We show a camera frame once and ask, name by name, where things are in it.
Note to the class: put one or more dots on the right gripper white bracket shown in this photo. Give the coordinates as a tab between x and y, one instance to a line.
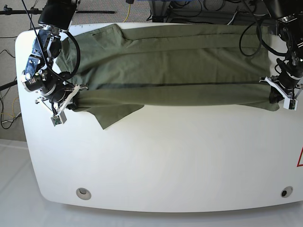
60	96

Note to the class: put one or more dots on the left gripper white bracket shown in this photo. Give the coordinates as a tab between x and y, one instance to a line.
285	82

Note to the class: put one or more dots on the olive green T-shirt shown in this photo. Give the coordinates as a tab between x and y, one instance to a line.
176	65

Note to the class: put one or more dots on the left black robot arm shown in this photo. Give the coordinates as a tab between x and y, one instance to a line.
288	15

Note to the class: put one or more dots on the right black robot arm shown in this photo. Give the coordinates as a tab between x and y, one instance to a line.
39	75

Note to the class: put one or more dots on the black tripod stand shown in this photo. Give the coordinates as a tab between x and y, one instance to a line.
34	11

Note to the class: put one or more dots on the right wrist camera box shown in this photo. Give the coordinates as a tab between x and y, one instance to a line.
58	119

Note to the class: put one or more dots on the left table cable grommet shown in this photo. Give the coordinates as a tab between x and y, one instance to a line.
83	194

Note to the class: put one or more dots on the table cable grommet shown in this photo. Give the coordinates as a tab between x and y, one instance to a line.
83	194
286	192

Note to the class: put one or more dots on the right table cable grommet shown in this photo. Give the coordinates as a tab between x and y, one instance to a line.
286	192

